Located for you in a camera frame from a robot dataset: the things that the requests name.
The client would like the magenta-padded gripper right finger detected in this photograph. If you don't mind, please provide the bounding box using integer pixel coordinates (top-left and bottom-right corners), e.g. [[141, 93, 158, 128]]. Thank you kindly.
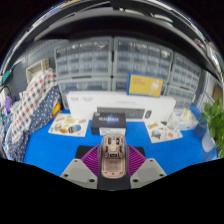
[[113, 144, 167, 192]]

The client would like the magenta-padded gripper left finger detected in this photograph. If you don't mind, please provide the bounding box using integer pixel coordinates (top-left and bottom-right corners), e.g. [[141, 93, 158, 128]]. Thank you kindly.
[[60, 144, 114, 192]]

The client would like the black mouse pad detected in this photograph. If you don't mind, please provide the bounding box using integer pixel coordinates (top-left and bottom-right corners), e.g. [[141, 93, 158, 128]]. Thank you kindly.
[[75, 145, 147, 160]]

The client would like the colourful sticker sheet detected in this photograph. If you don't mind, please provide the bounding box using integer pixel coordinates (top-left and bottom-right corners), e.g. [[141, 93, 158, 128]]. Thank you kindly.
[[48, 113, 90, 138], [144, 119, 184, 144]]

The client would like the small black product box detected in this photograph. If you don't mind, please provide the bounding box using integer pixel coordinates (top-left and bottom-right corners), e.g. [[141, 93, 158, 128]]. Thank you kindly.
[[90, 112, 128, 136]]

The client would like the clear plastic container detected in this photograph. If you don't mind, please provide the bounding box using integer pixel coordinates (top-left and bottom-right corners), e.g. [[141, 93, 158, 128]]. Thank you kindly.
[[168, 107, 200, 131]]

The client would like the navy polka dot cloth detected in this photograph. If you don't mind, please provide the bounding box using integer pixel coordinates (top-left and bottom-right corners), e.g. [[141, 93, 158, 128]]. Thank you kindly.
[[4, 84, 63, 163]]

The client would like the long white keyboard box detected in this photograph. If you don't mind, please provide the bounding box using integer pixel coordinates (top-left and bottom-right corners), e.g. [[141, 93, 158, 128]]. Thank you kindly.
[[66, 90, 177, 123]]

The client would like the grey drawer cabinet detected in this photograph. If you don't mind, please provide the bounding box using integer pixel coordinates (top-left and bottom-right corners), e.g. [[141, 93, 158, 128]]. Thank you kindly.
[[54, 36, 114, 77], [111, 77, 131, 93], [164, 84, 196, 108], [169, 53, 202, 90], [113, 36, 174, 80], [58, 76, 113, 101]]

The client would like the potted green plant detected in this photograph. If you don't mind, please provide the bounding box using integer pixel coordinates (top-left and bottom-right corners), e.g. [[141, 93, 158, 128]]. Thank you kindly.
[[199, 98, 224, 158]]

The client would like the yellow and blue box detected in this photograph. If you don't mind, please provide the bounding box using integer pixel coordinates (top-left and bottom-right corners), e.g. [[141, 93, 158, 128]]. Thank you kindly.
[[127, 72, 165, 98]]

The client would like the red blue checkered cloth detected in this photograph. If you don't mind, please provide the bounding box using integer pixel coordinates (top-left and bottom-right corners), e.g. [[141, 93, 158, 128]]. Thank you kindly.
[[11, 68, 58, 134]]

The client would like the purple soft object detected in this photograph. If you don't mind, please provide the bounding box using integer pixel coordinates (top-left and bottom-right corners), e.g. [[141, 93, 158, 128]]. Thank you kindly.
[[3, 95, 14, 114]]

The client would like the white woven basket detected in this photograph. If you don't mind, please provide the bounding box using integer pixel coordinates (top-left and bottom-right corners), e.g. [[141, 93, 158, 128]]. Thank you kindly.
[[25, 58, 51, 83]]

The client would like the grey pegboard panel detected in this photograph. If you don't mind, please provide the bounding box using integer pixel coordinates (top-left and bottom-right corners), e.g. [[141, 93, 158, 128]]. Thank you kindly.
[[9, 39, 68, 98]]

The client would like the dark wall shelf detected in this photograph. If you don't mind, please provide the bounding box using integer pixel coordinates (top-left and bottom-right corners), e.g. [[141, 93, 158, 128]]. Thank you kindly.
[[33, 0, 224, 73]]

